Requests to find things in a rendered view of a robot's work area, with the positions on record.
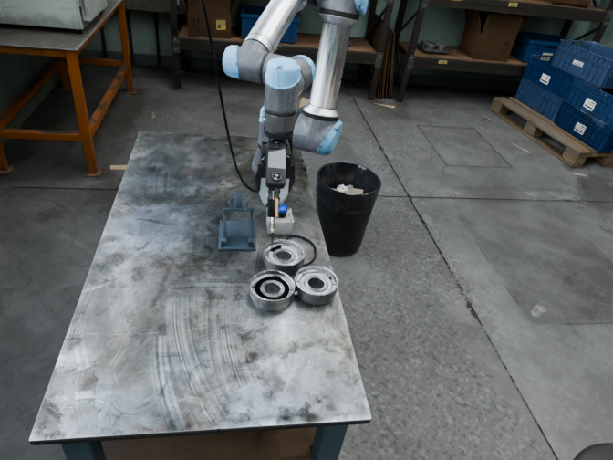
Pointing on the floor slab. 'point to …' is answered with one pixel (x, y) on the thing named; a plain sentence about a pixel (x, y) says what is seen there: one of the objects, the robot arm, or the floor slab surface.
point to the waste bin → (345, 205)
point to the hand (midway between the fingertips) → (273, 203)
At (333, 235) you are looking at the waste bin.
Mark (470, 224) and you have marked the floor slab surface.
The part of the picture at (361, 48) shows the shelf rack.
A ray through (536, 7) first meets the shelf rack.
